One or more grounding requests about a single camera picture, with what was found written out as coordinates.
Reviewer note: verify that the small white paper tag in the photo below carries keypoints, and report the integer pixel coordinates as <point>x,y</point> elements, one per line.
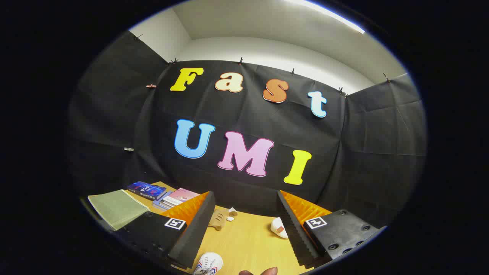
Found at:
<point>232,211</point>

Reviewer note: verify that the black backdrop cloth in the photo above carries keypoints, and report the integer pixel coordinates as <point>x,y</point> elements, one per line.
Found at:
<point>237,114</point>

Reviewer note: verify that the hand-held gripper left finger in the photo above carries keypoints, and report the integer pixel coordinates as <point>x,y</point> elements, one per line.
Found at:
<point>191,236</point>

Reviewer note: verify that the dark blue book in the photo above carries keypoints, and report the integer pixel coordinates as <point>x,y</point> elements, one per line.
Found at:
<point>147,190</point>

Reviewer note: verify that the pink cover book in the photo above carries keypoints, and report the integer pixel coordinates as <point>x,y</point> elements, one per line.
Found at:
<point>181,195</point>

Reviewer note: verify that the brown plush toy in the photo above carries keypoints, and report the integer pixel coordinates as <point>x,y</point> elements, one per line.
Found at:
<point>218,219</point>

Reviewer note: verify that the white paperback book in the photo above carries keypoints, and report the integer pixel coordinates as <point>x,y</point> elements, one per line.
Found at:
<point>168,203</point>

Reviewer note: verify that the green fabric storage box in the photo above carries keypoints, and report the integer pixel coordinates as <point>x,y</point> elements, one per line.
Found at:
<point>114,208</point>

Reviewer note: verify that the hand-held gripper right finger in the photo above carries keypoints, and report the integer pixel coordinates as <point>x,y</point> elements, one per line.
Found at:
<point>298,236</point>

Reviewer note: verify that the white canvas shoe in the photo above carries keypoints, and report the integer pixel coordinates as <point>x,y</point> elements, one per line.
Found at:
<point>209,263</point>

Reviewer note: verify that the pale blue book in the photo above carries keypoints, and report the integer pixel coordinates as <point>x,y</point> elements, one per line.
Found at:
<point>158,203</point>

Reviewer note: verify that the white pouch with red label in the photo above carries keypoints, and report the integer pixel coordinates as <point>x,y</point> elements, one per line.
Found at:
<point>279,228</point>

